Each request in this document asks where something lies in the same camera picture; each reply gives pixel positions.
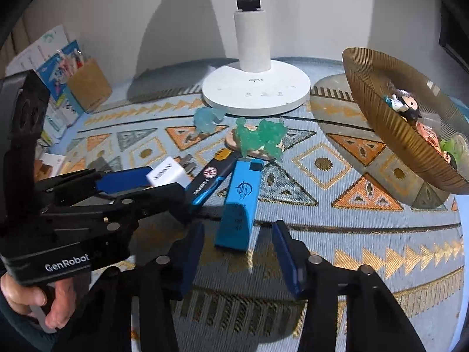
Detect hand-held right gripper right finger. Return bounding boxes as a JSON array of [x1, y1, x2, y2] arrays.
[[272, 220, 427, 352]]

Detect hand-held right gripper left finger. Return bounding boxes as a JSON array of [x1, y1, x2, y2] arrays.
[[47, 222, 206, 352]]

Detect wooden pen holder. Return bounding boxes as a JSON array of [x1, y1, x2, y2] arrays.
[[68, 59, 113, 112]]

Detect black-haired white figurine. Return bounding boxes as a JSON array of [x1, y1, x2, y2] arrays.
[[383, 89, 422, 121]]

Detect green toy figures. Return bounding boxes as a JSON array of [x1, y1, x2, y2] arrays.
[[225, 128, 284, 160]]

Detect white desk lamp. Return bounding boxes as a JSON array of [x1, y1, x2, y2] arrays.
[[201, 0, 311, 116]]

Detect black monitor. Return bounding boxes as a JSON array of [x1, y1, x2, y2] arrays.
[[438, 4, 469, 67]]

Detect bundle of pencils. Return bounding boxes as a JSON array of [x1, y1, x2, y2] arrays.
[[59, 48, 86, 77]]

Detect amber ribbed glass bowl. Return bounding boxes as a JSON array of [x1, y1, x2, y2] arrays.
[[342, 47, 469, 194]]

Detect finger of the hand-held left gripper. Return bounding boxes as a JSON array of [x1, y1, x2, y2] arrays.
[[35, 167, 152, 206], [40, 184, 198, 233]]

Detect row of books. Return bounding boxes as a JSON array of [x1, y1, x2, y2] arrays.
[[5, 25, 86, 143]]

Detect pink eraser box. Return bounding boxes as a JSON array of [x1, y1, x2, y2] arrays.
[[418, 123, 446, 155]]

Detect teal translucent figurine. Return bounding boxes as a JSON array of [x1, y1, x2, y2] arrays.
[[193, 107, 225, 134]]

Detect person's left hand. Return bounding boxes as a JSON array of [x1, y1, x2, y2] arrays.
[[0, 273, 76, 334]]

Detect white charger cube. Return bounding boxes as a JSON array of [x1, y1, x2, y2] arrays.
[[146, 158, 191, 188]]

